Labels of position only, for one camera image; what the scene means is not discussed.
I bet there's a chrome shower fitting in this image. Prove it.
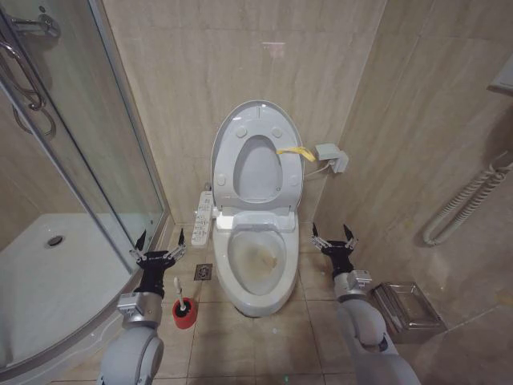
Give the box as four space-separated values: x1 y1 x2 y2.
6 5 62 39

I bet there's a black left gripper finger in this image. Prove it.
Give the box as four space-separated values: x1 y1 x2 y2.
129 229 147 264
165 228 188 261

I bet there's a white toilet seat ring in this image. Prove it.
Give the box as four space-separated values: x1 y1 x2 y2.
212 106 302 210

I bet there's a white coiled hose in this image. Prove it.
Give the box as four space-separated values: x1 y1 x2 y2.
422 160 513 247

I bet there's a white wall fixture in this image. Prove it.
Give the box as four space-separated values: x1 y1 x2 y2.
486 59 513 97

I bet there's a white shower tray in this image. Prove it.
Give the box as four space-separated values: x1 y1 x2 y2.
0 212 165 382

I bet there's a steel waste bin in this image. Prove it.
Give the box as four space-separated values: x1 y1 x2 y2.
369 282 447 344

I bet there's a white power cord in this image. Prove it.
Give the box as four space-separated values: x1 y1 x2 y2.
302 161 333 178

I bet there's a white toilet brush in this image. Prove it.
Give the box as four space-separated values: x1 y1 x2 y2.
172 276 188 314

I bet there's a grey wall power box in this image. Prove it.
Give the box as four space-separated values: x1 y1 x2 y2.
313 141 350 174

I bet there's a chrome shower door handle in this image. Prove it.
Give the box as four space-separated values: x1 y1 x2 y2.
0 39 46 111

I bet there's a yellow strap on seat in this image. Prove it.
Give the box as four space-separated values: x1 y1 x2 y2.
276 145 316 163

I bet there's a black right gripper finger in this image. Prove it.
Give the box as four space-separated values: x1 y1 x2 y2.
308 222 332 250
341 224 358 251

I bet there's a red toilet brush holder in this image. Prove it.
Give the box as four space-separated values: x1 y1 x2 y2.
172 298 198 330

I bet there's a white bidet control panel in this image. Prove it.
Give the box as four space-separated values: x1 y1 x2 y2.
190 190 214 247

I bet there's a white toilet bowl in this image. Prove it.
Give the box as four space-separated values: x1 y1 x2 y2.
212 211 301 318

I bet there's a glass shower enclosure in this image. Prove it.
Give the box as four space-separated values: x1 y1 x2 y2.
0 0 168 382

